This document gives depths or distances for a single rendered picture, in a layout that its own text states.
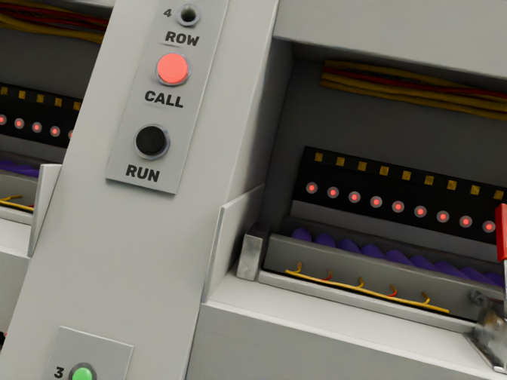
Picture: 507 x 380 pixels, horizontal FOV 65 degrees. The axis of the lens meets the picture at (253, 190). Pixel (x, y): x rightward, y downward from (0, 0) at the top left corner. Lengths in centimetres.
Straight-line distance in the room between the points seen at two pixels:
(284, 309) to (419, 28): 17
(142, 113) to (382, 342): 17
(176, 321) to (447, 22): 22
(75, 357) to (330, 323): 13
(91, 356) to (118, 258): 5
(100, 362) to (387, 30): 24
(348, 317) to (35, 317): 17
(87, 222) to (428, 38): 21
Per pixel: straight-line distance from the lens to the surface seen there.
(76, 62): 52
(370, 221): 39
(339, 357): 21
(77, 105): 45
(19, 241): 27
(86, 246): 23
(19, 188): 34
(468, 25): 27
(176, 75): 23
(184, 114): 22
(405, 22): 26
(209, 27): 25
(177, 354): 22
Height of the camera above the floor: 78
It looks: 9 degrees up
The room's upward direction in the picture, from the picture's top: 14 degrees clockwise
